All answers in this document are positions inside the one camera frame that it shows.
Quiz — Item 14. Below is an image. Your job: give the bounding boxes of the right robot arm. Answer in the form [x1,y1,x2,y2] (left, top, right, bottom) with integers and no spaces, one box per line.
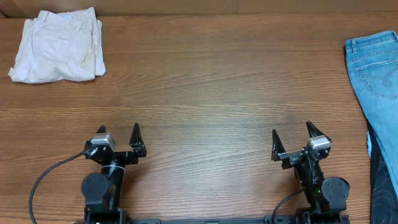
[271,121,350,224]

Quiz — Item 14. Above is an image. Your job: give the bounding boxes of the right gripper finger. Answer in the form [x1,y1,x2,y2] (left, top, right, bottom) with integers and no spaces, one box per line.
[271,129,286,161]
[306,121,331,142]

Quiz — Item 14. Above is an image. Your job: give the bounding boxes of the beige shorts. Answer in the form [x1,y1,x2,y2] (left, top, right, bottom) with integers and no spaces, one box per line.
[9,7,106,84]

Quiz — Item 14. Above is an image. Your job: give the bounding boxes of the blue denim jeans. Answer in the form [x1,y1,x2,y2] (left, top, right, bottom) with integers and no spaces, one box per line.
[345,30,397,190]

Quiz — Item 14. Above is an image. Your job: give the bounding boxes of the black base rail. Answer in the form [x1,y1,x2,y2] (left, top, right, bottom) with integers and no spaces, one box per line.
[74,214,351,224]

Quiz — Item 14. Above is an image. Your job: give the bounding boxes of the dark patterned garment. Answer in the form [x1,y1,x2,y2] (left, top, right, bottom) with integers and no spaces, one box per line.
[367,121,397,224]

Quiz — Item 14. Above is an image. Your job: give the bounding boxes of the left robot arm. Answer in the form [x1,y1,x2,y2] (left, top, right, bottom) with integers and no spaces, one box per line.
[81,124,147,224]

